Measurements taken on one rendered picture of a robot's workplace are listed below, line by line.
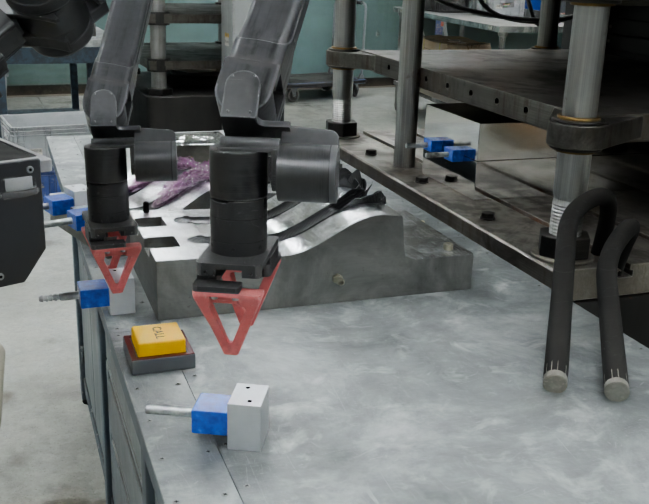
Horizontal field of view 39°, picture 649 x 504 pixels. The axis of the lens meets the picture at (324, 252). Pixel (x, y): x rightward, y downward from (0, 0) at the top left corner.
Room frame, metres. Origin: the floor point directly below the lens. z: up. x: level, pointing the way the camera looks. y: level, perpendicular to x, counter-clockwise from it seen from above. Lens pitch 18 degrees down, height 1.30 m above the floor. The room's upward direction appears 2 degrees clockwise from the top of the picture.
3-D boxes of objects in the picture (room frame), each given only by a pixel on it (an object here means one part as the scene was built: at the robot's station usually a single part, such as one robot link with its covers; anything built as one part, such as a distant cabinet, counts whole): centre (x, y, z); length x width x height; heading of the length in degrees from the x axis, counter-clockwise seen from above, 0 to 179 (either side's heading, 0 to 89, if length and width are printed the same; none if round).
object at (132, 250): (1.20, 0.29, 0.89); 0.07 x 0.07 x 0.09; 22
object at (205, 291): (0.84, 0.09, 0.97); 0.07 x 0.07 x 0.09; 84
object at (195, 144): (2.14, 0.34, 0.84); 0.20 x 0.15 x 0.07; 110
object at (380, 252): (1.40, 0.04, 0.87); 0.50 x 0.26 x 0.14; 110
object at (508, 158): (2.18, -0.52, 0.87); 0.50 x 0.27 x 0.17; 110
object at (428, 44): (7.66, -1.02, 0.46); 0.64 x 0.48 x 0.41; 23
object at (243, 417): (0.87, 0.12, 0.83); 0.13 x 0.05 x 0.05; 84
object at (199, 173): (1.69, 0.25, 0.90); 0.26 x 0.18 x 0.08; 127
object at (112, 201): (1.23, 0.31, 0.96); 0.10 x 0.07 x 0.07; 22
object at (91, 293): (1.21, 0.34, 0.83); 0.13 x 0.05 x 0.05; 112
